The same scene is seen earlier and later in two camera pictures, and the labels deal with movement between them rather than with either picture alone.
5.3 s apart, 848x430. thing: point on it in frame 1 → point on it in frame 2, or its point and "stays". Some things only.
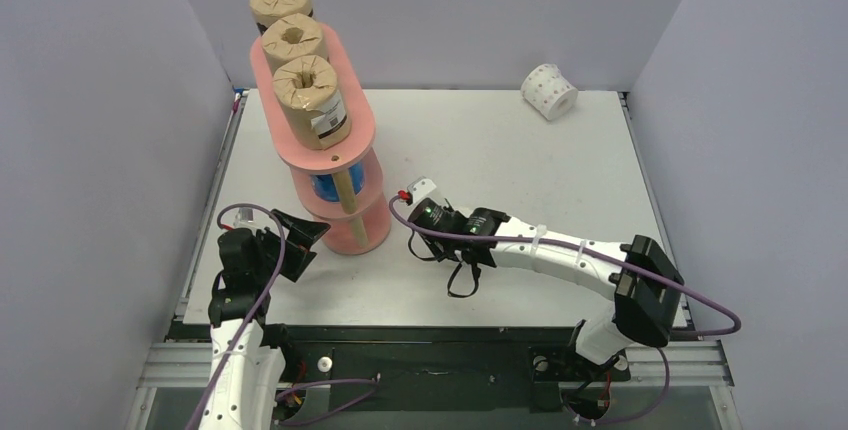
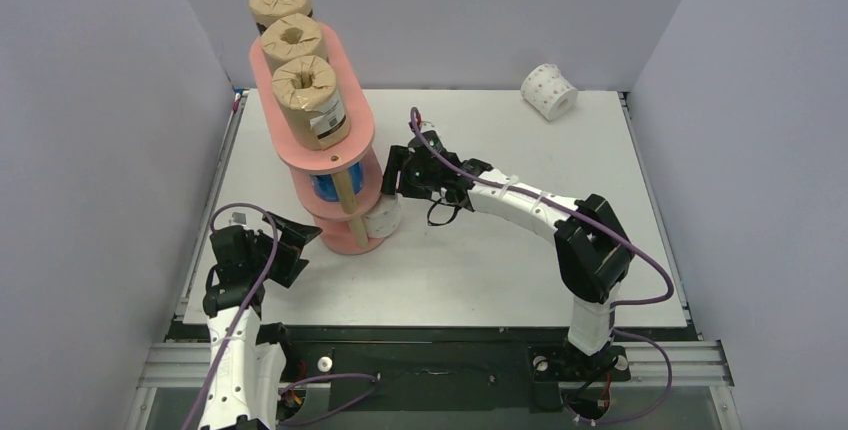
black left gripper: x=298 y=244 stays
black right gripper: x=424 y=216 → x=399 y=171
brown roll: x=313 y=107 → x=281 y=41
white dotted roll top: x=546 y=91 stays
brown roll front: x=293 y=35 stays
